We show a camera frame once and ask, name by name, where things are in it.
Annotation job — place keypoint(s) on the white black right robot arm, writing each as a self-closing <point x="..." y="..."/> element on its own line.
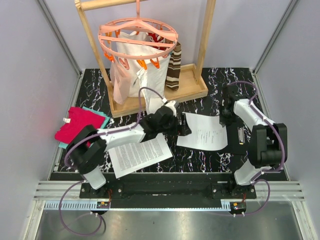
<point x="268" y="145"/>

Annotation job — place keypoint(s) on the brown striped sock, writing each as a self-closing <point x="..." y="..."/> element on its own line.
<point x="174" y="68"/>

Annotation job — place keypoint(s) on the aluminium frame rail left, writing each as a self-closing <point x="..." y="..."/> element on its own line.
<point x="58" y="35"/>

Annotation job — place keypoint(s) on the white printed text sheet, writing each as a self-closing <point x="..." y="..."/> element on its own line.
<point x="132" y="157"/>

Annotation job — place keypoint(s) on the red white patterned cloth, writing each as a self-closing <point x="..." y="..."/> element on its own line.
<point x="153" y="37"/>

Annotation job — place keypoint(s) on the white hanging towel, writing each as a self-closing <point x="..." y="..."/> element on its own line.
<point x="148" y="82"/>

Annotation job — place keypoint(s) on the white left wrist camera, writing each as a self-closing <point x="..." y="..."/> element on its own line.
<point x="173" y="106"/>

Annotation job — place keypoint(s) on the pink hanging cloth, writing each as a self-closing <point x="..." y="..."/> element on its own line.
<point x="121" y="81"/>

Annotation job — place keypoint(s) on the pink round clip hanger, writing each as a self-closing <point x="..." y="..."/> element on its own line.
<point x="110" y="33"/>

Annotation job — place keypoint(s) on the white signature form sheet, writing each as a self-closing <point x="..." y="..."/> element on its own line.
<point x="207" y="134"/>

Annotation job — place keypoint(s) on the teal folded cloth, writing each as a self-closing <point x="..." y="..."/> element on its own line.
<point x="103" y="120"/>

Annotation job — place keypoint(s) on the red folded shirt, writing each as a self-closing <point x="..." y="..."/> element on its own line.
<point x="80" y="126"/>

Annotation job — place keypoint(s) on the wooden drying rack frame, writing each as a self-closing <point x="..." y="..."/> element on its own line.
<point x="191" y="84"/>

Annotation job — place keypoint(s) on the silver folder clip mechanism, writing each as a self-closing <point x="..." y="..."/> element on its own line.
<point x="241" y="135"/>

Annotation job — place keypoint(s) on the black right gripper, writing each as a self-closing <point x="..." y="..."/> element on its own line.
<point x="224" y="122"/>

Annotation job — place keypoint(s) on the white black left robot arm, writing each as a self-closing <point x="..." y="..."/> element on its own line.
<point x="91" y="143"/>

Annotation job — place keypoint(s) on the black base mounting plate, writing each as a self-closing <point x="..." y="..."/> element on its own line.
<point x="168" y="191"/>

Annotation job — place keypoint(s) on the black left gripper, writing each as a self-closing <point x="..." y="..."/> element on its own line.
<point x="183" y="129"/>

